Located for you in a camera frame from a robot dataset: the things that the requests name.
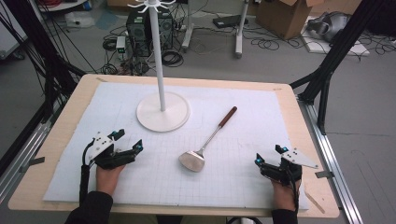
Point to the white grid mat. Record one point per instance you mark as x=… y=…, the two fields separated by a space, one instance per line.
x=155 y=183

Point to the white stand leg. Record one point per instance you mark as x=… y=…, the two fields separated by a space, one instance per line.
x=239 y=34
x=187 y=31

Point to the grey bag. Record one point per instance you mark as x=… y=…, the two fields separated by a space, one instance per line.
x=330 y=26

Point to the small white power box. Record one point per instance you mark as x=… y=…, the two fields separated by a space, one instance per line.
x=120 y=43

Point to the aluminium rail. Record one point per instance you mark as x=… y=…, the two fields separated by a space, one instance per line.
x=330 y=155
x=21 y=155

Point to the thin wooden strip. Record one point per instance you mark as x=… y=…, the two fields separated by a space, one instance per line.
x=314 y=199

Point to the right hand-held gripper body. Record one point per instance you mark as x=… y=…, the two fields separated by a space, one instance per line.
x=291 y=165

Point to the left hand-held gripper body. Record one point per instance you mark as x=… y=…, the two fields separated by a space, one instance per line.
x=101 y=146

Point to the black metal frame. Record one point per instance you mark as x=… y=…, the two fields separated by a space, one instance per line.
x=46 y=56
x=336 y=56

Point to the white foam board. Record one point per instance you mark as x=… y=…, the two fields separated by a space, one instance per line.
x=358 y=49

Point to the white hook stand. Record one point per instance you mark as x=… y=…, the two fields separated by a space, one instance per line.
x=162 y=112

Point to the cardboard box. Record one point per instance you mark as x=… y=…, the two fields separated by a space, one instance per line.
x=283 y=17

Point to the black computer tower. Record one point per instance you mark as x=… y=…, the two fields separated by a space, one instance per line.
x=140 y=31

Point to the flat black device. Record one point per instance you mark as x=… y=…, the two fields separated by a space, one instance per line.
x=229 y=20

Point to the person's left hand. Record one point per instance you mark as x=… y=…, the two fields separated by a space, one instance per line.
x=107 y=180

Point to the person's right hand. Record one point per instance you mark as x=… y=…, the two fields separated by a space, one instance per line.
x=285 y=196

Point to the grey metal clamp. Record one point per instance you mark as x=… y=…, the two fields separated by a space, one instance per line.
x=323 y=174
x=31 y=163

